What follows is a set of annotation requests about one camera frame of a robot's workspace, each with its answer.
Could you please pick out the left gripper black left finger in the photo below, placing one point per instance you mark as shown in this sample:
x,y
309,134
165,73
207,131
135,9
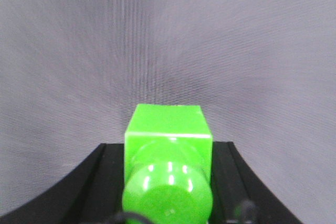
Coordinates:
x,y
91,193

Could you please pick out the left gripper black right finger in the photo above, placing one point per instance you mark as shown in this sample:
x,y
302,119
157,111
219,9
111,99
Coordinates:
x,y
239,195

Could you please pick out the green toy block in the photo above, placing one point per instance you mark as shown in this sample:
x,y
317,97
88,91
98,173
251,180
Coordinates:
x,y
167,164

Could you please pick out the black conveyor belt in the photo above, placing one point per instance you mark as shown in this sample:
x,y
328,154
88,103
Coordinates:
x,y
263,71

